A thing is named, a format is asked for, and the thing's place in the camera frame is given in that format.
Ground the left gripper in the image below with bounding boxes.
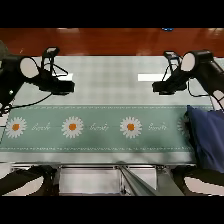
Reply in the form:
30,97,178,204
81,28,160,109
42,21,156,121
39,77,76,96

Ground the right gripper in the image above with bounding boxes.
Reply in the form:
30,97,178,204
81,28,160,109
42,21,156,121
151,78,188,96

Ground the navy blue garment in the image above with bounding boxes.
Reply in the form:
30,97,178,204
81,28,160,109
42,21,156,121
185,105,224,174

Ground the black cable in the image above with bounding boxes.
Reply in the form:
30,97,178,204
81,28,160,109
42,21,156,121
186,79,214,99
0,91,54,115

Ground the silver frame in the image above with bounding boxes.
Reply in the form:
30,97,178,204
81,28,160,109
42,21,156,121
9,161,188,197

